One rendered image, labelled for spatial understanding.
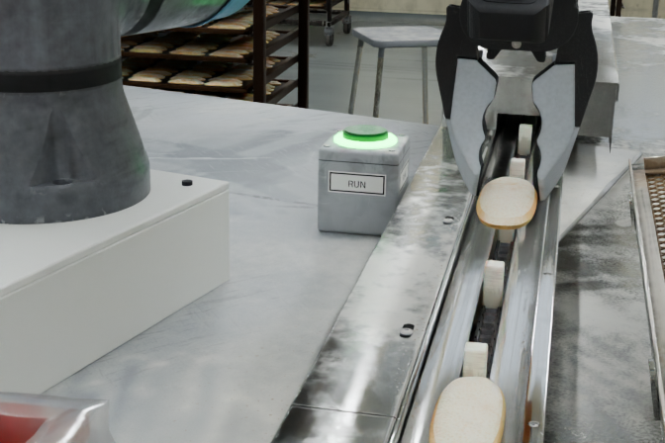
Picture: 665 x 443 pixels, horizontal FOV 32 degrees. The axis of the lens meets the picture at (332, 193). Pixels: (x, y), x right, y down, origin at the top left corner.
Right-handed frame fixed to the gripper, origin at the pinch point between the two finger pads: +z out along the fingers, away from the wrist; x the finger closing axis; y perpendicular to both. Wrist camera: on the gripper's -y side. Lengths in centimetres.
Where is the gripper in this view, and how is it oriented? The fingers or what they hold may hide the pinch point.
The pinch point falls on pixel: (508, 180)
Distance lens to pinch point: 74.4
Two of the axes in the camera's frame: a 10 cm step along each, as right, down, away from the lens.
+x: -9.8, -0.8, 2.0
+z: -0.2, 9.6, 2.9
